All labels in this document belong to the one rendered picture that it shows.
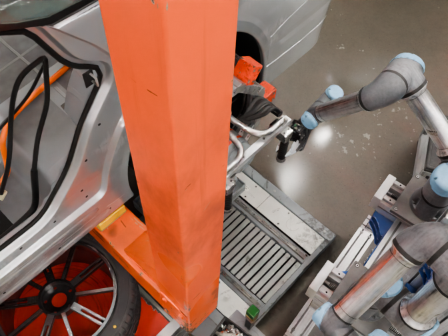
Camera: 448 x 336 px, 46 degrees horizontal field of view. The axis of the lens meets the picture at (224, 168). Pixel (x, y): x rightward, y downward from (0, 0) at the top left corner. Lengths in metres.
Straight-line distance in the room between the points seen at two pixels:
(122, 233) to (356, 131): 1.77
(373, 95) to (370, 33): 2.10
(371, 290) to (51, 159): 1.20
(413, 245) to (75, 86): 1.29
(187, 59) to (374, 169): 2.54
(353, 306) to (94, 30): 1.04
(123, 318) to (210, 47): 1.57
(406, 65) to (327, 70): 1.73
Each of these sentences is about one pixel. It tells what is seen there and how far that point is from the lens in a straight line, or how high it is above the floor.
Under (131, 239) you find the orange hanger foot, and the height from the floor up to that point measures 0.68.
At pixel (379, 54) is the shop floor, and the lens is 3.91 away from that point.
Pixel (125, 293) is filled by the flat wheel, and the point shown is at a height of 0.51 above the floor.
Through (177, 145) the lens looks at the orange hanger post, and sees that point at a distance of 0.99.
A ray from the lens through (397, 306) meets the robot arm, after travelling 1.82.
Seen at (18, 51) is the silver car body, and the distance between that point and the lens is 2.40.
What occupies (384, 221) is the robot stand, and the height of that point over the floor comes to 0.68.
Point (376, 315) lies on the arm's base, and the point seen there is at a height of 0.85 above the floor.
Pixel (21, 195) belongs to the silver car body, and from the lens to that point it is 2.26.
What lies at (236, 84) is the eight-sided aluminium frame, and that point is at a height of 1.12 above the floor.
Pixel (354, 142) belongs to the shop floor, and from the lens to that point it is 3.37.
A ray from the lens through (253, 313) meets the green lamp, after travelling 2.10.
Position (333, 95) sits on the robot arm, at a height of 0.96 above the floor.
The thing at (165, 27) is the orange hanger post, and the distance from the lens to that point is 0.77.
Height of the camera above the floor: 2.67
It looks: 58 degrees down
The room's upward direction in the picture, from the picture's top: 3 degrees clockwise
